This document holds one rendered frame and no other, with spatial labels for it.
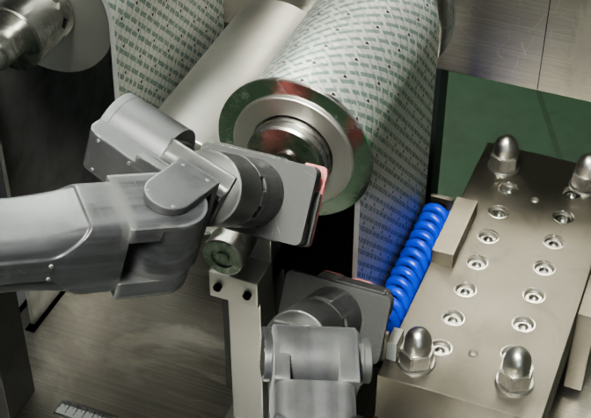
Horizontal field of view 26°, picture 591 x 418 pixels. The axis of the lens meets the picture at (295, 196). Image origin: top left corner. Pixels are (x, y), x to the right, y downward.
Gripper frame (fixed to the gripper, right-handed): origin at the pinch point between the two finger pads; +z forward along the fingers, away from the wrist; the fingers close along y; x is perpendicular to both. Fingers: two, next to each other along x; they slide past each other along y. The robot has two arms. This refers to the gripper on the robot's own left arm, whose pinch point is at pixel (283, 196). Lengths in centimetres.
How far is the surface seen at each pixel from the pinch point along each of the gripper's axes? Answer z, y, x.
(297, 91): -2.3, -0.2, 9.2
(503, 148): 37.8, 12.4, 9.8
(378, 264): 18.9, 5.5, -5.1
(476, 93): 229, -25, 30
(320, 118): -1.3, 2.0, 7.4
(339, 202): 4.8, 3.8, 0.5
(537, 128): 222, -7, 24
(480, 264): 28.5, 14.2, -3.1
